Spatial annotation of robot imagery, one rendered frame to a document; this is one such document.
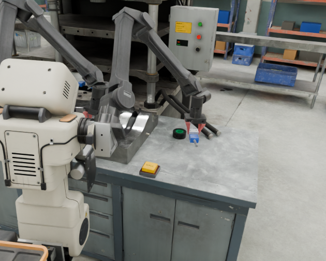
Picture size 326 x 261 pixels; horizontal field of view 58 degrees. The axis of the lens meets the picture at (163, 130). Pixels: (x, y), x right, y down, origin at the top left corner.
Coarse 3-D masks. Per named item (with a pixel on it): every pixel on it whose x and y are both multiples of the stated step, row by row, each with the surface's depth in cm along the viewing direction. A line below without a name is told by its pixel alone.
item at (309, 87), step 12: (216, 36) 443; (228, 36) 437; (240, 36) 431; (252, 36) 475; (264, 36) 482; (288, 48) 414; (300, 48) 409; (312, 48) 403; (324, 48) 398; (324, 60) 409; (204, 72) 498; (216, 72) 503; (228, 72) 507; (240, 72) 512; (252, 84) 457; (264, 84) 457; (276, 84) 459; (300, 84) 464; (312, 84) 465; (312, 108) 442
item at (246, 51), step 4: (236, 48) 650; (240, 48) 702; (244, 48) 643; (248, 48) 640; (252, 48) 639; (236, 52) 653; (240, 52) 651; (244, 52) 647; (248, 52) 644; (252, 52) 656
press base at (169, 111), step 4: (180, 92) 275; (176, 96) 262; (180, 96) 278; (180, 100) 281; (168, 108) 240; (172, 108) 255; (164, 112) 229; (168, 112) 242; (172, 112) 258; (176, 112) 275; (168, 116) 245; (172, 116) 260; (176, 116) 278; (180, 116) 295
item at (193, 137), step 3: (189, 129) 148; (192, 129) 148; (195, 129) 149; (189, 132) 146; (192, 132) 146; (195, 132) 146; (198, 132) 146; (189, 135) 146; (192, 135) 145; (195, 135) 146; (189, 138) 145; (192, 138) 143; (195, 138) 143; (198, 138) 143; (192, 141) 144; (195, 141) 141; (198, 141) 144; (195, 144) 139
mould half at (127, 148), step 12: (120, 120) 165; (144, 120) 164; (156, 120) 183; (132, 132) 158; (144, 132) 163; (120, 144) 144; (132, 144) 147; (96, 156) 149; (120, 156) 144; (132, 156) 151
